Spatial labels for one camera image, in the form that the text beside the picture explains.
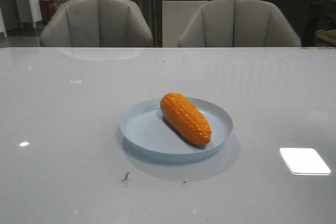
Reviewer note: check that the orange corn cob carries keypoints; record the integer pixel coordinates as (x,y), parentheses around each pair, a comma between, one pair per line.
(186,118)

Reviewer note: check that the light blue round plate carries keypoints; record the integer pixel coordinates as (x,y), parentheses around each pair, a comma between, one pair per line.
(149,133)

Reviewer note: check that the grey right armchair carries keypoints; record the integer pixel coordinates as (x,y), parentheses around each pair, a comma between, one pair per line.
(238,23)

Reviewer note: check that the grey armchair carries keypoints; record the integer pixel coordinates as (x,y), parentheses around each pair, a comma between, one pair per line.
(97,23)
(238,23)

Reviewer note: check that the grey left armchair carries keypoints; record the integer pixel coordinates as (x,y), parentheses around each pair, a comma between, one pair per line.
(97,23)

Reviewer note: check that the red bin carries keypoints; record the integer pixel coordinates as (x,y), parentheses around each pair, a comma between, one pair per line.
(47,9)

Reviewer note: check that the dark side chair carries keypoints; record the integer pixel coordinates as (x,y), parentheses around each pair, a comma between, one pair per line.
(321,15)

